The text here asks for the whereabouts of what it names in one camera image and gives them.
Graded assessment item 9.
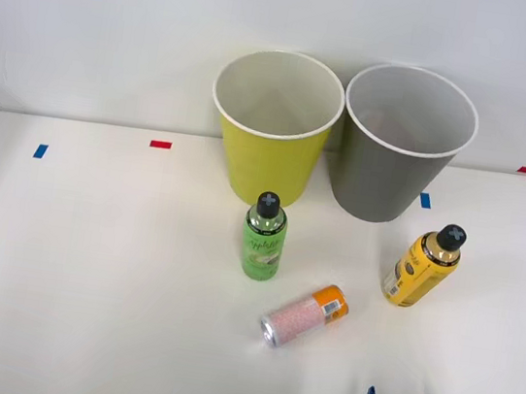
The yellow-green plastic waste bin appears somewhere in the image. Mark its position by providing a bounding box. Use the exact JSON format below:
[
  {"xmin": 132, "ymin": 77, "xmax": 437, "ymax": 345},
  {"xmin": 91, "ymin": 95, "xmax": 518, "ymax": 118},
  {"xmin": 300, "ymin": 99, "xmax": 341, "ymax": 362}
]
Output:
[{"xmin": 196, "ymin": 41, "xmax": 351, "ymax": 218}]

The grey plastic waste bin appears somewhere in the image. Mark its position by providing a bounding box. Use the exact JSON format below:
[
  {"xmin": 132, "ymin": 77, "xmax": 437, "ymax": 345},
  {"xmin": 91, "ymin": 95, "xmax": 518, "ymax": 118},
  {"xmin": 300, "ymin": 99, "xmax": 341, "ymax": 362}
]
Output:
[{"xmin": 327, "ymin": 56, "xmax": 486, "ymax": 236}]

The yellow label plastic bottle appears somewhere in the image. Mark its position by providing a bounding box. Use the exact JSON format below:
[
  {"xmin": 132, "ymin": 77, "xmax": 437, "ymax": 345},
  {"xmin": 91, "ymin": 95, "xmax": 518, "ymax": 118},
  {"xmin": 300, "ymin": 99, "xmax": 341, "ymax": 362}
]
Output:
[{"xmin": 378, "ymin": 215, "xmax": 470, "ymax": 315}]

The orange and pink drink can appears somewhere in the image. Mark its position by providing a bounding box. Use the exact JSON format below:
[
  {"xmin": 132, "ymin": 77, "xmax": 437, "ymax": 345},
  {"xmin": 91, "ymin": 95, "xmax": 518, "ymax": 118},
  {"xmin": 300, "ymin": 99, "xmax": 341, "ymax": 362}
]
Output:
[{"xmin": 257, "ymin": 274, "xmax": 354, "ymax": 358}]

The green label plastic bottle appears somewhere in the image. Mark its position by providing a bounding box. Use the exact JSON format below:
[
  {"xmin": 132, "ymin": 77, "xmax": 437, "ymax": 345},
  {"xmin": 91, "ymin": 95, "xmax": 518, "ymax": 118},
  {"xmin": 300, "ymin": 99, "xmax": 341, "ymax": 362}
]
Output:
[{"xmin": 234, "ymin": 188, "xmax": 292, "ymax": 283}]

